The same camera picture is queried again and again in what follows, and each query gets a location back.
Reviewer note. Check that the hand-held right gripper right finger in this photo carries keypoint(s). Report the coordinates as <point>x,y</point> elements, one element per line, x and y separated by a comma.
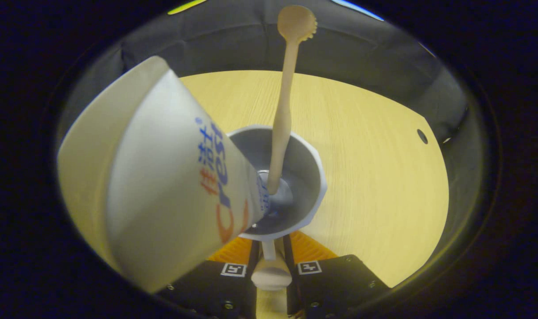
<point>335,288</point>

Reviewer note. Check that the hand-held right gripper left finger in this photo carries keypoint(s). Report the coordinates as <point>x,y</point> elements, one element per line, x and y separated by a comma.
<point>215,292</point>

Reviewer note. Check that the white cup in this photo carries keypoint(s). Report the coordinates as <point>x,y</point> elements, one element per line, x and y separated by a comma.
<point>306,177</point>

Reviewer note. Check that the white toothpaste tube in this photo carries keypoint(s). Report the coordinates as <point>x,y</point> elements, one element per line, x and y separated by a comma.
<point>162,186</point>

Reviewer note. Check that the beige toothbrush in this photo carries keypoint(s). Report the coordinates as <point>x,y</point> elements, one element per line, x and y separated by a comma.
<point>283,119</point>

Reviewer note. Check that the black backdrop cloth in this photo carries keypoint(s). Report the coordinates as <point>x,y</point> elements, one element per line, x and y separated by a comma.
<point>361,57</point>

